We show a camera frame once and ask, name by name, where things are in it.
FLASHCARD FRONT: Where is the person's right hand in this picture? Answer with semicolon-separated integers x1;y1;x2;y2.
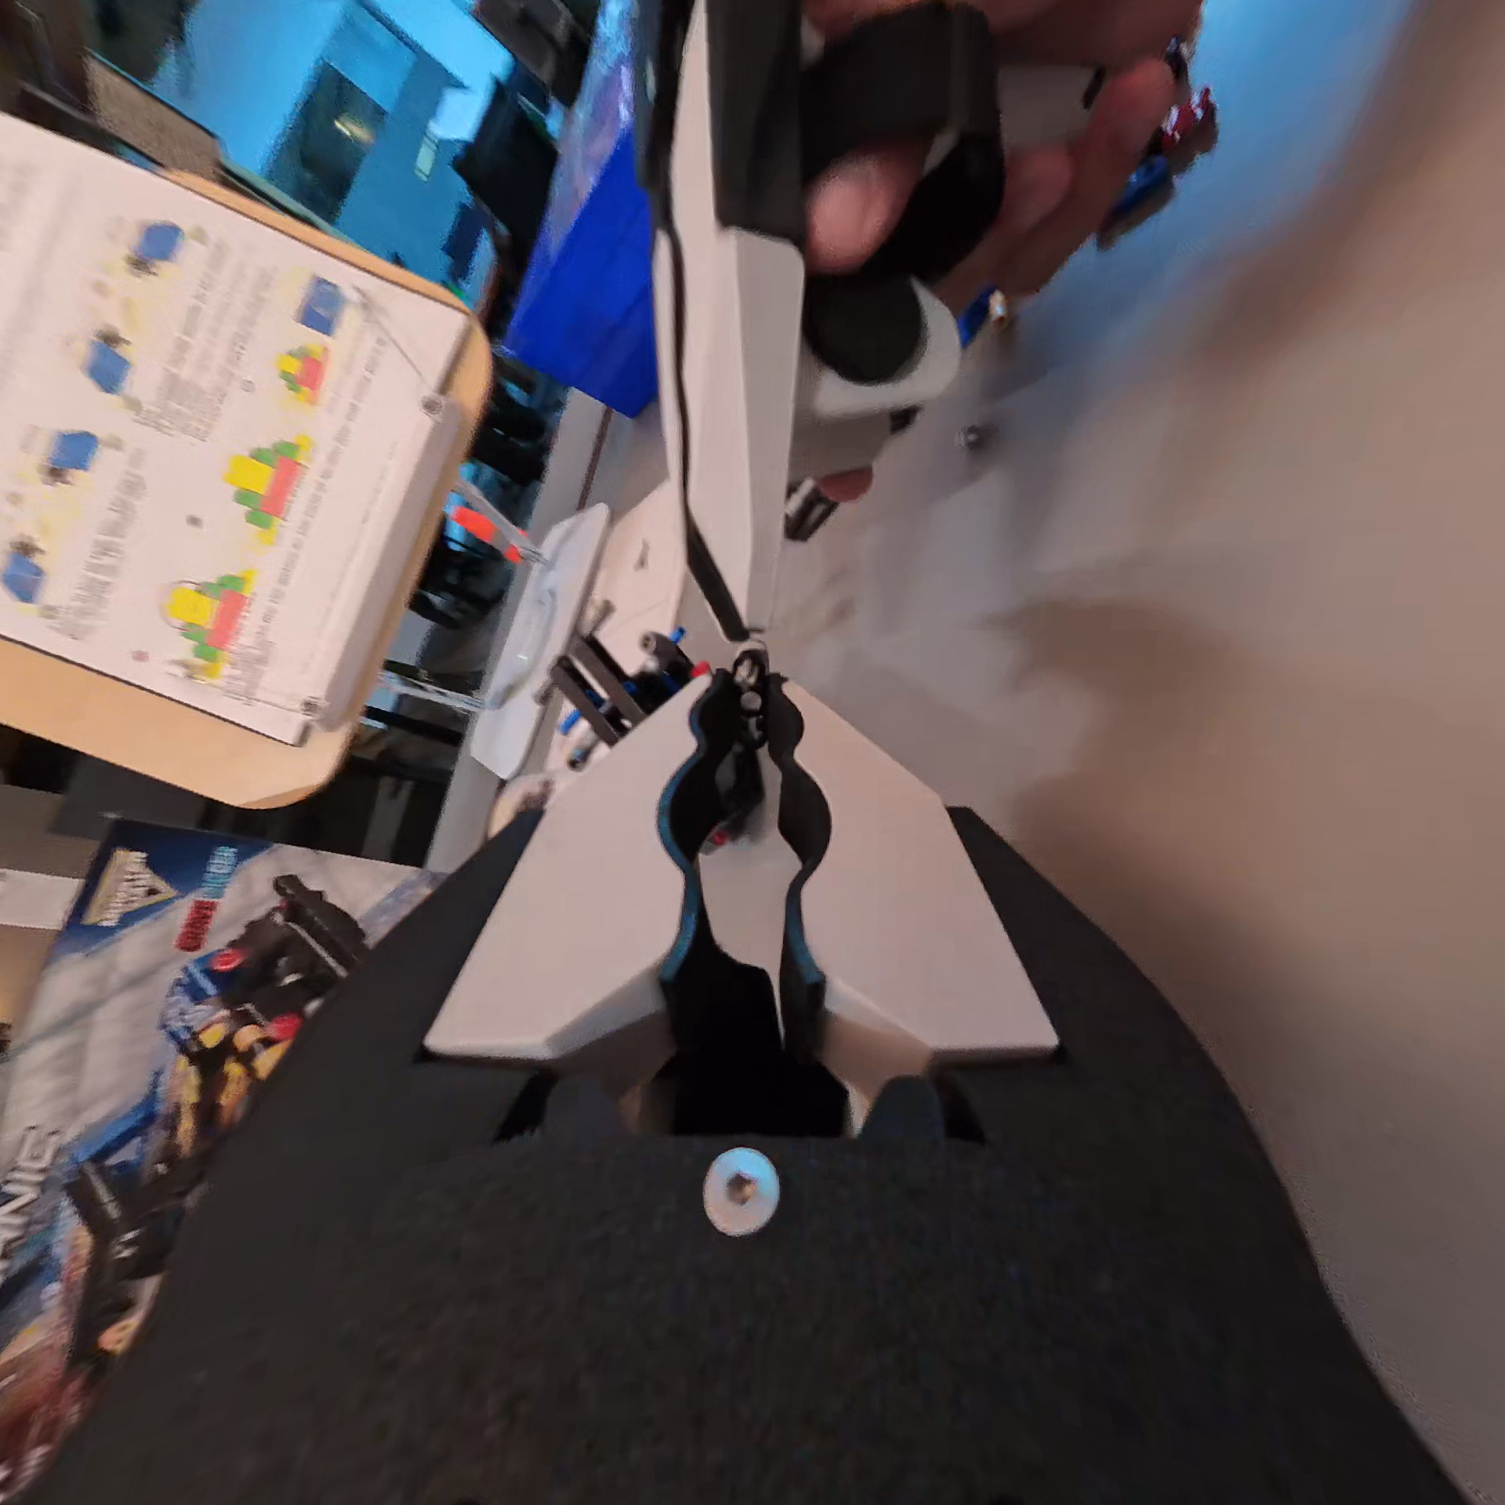
804;0;1205;505

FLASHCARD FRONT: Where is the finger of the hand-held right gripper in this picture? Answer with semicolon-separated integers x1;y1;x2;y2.
650;0;807;646

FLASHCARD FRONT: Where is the monster truck lego box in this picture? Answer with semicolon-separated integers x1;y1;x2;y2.
0;816;453;1495

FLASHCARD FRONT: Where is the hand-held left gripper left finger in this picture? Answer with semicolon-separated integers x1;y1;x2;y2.
423;672;754;1137

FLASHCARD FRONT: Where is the black chair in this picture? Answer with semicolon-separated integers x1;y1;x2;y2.
411;352;567;625

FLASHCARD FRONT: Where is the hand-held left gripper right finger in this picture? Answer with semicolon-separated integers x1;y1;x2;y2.
762;680;1059;1137

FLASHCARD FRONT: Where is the pile of blue and black lego pieces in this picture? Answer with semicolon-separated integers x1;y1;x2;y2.
957;35;1217;453

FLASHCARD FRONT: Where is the instruction sheet in clear stand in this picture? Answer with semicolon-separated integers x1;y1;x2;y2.
0;111;477;747

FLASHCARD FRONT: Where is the partly built black lego assembly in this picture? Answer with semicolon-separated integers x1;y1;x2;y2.
545;626;707;771

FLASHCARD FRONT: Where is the blue bin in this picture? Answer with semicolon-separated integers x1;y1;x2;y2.
505;0;660;418

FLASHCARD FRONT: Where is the white rounded flat object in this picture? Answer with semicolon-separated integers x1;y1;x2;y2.
470;504;614;779

